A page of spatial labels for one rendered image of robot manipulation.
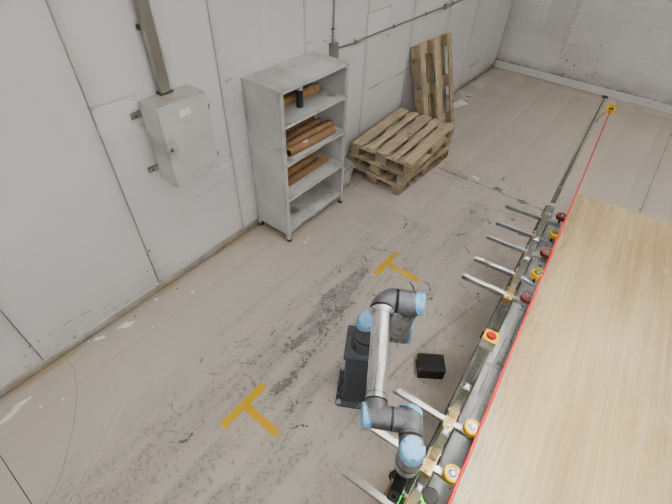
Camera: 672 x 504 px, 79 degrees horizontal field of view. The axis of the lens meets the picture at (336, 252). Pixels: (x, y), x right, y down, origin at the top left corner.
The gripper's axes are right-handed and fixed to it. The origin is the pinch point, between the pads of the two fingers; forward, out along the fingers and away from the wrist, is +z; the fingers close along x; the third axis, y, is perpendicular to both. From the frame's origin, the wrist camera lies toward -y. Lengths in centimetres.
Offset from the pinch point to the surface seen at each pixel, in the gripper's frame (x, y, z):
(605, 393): -70, 104, 12
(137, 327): 237, 19, 101
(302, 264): 169, 157, 102
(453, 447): -15, 47, 40
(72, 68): 256, 60, -92
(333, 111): 209, 265, -2
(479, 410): -20, 75, 40
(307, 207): 208, 218, 89
